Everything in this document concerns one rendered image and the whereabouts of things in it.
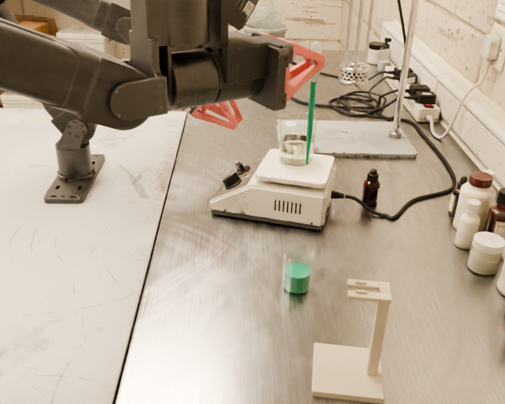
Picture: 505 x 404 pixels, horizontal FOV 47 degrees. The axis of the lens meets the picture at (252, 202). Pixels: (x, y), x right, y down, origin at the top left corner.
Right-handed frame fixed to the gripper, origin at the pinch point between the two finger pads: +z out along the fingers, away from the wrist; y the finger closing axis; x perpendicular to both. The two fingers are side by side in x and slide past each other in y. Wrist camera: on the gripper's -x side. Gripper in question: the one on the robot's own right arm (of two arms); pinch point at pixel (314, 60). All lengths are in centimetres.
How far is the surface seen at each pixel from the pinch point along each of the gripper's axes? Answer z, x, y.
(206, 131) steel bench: 19, 32, 59
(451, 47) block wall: 84, 16, 44
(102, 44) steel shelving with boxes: 59, 52, 232
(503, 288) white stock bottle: 23.9, 31.2, -17.2
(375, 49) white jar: 98, 27, 84
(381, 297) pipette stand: -4.6, 20.1, -19.2
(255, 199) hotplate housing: 5.2, 28.1, 18.2
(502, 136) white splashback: 55, 22, 7
